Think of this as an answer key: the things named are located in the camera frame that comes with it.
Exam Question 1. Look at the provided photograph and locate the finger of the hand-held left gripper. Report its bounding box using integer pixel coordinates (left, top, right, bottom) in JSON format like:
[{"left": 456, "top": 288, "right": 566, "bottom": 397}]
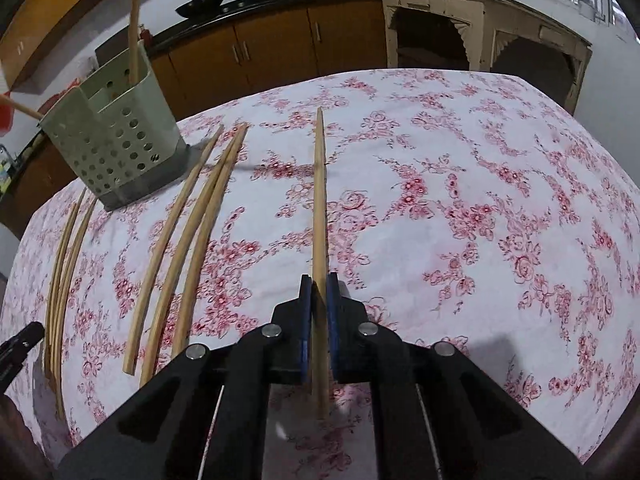
[{"left": 0, "top": 321, "right": 46, "bottom": 391}]

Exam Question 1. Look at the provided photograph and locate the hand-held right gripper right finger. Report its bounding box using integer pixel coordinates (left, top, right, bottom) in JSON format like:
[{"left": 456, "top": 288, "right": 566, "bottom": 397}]
[{"left": 326, "top": 271, "right": 586, "bottom": 480}]

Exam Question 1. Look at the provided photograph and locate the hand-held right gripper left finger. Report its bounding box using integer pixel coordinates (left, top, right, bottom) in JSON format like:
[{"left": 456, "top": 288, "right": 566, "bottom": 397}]
[{"left": 55, "top": 275, "right": 313, "bottom": 480}]

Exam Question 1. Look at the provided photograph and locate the wooden chopstick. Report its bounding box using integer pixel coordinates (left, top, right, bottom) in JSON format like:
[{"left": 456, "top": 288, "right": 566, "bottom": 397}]
[
  {"left": 139, "top": 124, "right": 246, "bottom": 388},
  {"left": 309, "top": 106, "right": 332, "bottom": 422},
  {"left": 0, "top": 95, "right": 43, "bottom": 121},
  {"left": 52, "top": 199, "right": 98, "bottom": 421},
  {"left": 47, "top": 220, "right": 83, "bottom": 386},
  {"left": 122, "top": 125, "right": 225, "bottom": 376},
  {"left": 126, "top": 0, "right": 150, "bottom": 86},
  {"left": 170, "top": 125, "right": 249, "bottom": 361},
  {"left": 44, "top": 189, "right": 87, "bottom": 378}
]

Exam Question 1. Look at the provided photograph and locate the green perforated utensil holder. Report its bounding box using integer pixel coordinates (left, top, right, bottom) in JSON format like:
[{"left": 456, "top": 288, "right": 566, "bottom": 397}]
[{"left": 37, "top": 42, "right": 193, "bottom": 212}]

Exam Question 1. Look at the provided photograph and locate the red floral white tablecloth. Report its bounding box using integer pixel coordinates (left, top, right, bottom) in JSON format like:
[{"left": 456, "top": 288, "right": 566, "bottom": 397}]
[{"left": 0, "top": 67, "right": 640, "bottom": 466}]

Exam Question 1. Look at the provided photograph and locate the brown wooden base cabinet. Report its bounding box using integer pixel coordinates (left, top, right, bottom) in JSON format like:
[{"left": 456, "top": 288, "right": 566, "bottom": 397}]
[{"left": 0, "top": 0, "right": 390, "bottom": 241}]

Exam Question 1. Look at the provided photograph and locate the dark board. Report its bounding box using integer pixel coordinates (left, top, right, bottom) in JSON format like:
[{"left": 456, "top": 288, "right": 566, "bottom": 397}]
[{"left": 95, "top": 27, "right": 151, "bottom": 68}]

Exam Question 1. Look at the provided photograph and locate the black wok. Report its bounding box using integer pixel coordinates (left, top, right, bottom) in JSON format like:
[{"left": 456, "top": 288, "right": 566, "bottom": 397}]
[{"left": 175, "top": 0, "right": 226, "bottom": 20}]

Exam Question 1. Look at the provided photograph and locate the cardboard box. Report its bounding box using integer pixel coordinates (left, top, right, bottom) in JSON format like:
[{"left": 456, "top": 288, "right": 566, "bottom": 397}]
[{"left": 378, "top": 0, "right": 593, "bottom": 116}]

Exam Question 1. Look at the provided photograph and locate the yellow wall cabinet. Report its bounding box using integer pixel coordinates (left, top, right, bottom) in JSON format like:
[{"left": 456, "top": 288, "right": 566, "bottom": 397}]
[{"left": 0, "top": 0, "right": 136, "bottom": 88}]

